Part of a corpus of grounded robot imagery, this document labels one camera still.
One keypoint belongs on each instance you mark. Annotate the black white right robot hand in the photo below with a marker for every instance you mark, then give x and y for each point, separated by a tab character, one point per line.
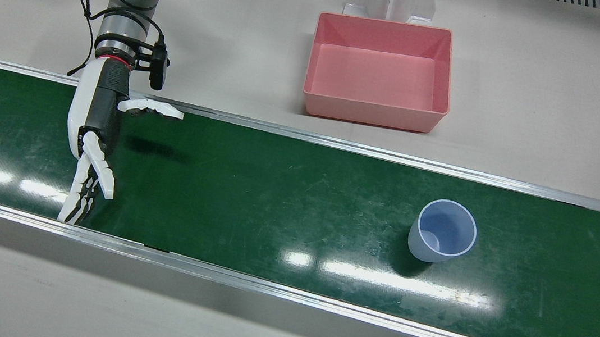
100	112

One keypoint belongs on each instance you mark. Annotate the pink plastic box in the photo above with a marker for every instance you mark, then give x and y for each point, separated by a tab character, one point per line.
378	75

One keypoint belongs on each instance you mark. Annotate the translucent blue plastic cup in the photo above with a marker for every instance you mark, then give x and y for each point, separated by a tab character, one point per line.
442	233

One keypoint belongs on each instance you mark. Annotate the green belt conveyor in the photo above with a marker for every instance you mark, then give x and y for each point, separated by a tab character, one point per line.
295	207

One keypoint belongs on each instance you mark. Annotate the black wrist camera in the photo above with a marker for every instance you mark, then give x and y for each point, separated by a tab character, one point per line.
158	67

